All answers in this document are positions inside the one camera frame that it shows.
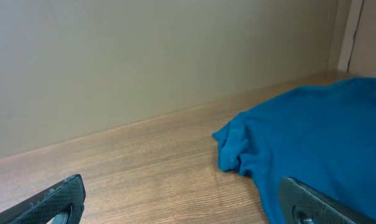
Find thin black wall cable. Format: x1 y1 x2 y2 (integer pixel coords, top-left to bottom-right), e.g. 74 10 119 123
346 0 366 74

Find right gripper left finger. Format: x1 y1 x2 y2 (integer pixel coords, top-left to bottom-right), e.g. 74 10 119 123
0 174 86 224

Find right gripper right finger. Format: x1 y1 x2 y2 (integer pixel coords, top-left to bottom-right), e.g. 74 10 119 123
278 177 376 224

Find blue t-shirt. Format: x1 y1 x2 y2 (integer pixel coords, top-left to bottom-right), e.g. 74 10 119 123
213 78 376 223

